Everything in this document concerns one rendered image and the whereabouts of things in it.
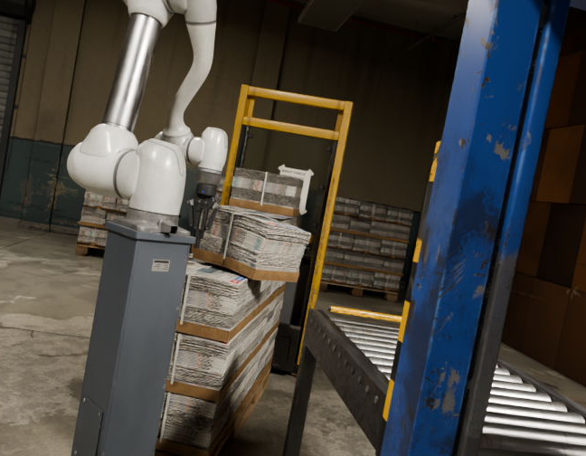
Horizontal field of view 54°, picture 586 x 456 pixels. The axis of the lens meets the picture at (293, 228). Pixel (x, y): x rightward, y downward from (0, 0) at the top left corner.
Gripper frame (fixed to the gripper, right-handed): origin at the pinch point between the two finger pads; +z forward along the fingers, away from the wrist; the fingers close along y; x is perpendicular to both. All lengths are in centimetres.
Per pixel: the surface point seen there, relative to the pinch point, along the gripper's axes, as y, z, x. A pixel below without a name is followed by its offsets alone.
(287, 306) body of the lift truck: -17, 53, -183
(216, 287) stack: -10.7, 16.2, 1.6
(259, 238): -20.7, -3.4, -13.7
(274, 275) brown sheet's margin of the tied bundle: -27.9, 10.9, -21.3
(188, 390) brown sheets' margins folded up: -7, 56, 2
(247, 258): -17.1, 5.3, -13.9
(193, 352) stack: -6.2, 41.9, 1.8
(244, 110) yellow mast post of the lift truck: 34, -73, -175
